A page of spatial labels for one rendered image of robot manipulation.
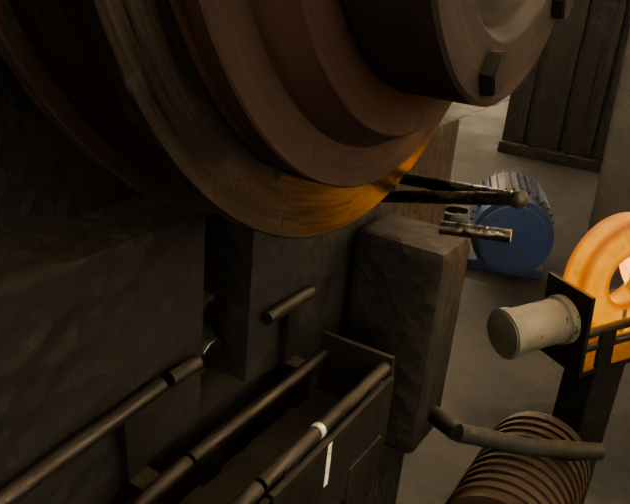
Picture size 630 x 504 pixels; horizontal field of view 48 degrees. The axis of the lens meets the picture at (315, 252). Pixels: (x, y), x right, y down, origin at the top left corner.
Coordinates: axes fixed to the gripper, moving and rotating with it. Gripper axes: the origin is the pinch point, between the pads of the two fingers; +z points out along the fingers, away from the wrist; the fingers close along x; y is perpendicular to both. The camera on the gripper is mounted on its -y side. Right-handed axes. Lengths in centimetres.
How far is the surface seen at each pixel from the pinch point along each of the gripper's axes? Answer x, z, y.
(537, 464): 14.7, -13.1, -17.6
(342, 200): 48, -12, 20
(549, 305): 11.2, -1.8, -3.8
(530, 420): 9.7, -6.1, -19.8
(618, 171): -170, 137, -83
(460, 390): -41, 51, -92
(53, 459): 66, -18, 7
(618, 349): -0.6, -4.9, -10.3
